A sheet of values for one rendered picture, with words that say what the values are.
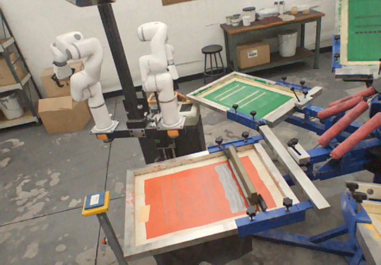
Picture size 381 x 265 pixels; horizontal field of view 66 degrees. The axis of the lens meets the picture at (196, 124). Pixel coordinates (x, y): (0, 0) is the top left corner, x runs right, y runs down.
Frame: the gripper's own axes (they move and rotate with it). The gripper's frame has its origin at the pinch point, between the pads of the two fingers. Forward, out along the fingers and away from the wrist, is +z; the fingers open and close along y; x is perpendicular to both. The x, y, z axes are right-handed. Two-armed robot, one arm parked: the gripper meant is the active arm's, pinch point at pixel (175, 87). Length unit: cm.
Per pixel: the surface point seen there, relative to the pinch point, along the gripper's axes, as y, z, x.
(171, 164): -42, 39, -1
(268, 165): -41, 48, -55
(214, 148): -30, 38, -25
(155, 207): -70, 50, 0
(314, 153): -39, 46, -78
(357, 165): -27, 61, -99
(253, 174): -44, 51, -47
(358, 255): -12, 128, -94
